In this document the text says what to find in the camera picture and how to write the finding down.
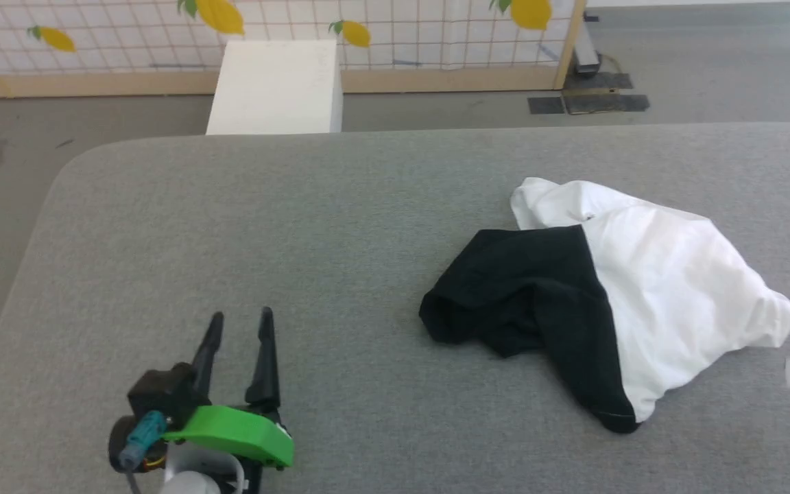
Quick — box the green and white left gripper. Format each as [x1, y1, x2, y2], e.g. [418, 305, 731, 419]
[160, 307, 295, 494]

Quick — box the white rectangular box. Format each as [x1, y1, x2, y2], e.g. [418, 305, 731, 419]
[205, 39, 344, 136]

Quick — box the grey fabric covered surface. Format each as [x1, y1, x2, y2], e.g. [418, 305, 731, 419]
[0, 122, 790, 494]

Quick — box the lemon print grid partition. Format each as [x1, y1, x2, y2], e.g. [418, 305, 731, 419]
[0, 0, 588, 99]

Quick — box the black and white garment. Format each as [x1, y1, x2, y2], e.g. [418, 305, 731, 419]
[419, 177, 790, 434]

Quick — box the grey metal stand foot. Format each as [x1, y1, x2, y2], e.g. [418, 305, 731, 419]
[571, 12, 603, 76]

